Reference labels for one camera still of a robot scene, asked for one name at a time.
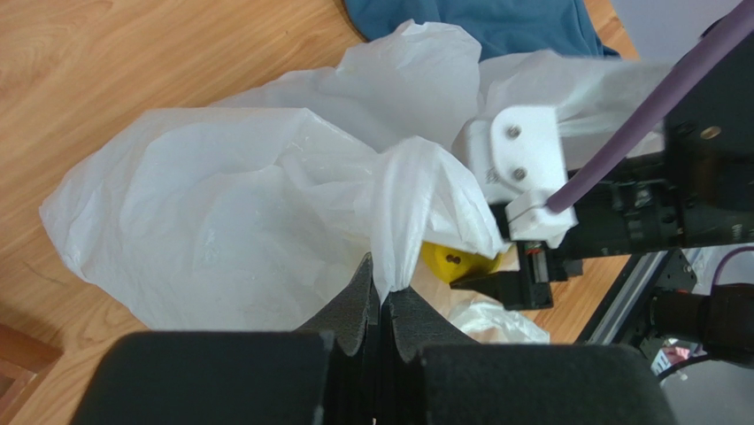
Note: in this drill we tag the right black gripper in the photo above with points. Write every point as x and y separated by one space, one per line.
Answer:
647 204

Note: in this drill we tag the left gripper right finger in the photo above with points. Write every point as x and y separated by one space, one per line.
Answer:
432 373

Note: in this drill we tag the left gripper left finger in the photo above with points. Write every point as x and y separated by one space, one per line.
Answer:
319 373

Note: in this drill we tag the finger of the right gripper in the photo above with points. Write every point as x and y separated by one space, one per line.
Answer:
501 286

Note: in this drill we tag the fake yellow pear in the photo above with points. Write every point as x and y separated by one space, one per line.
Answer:
450 265

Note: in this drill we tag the white plastic bag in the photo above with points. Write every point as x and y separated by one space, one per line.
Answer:
253 213

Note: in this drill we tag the blue cloth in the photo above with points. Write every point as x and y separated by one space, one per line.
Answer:
500 26

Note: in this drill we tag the wooden compartment tray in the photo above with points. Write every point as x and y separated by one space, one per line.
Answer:
25 363

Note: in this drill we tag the right aluminium frame post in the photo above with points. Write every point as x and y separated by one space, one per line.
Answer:
622 317

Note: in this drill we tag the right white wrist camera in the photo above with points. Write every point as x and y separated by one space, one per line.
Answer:
517 158

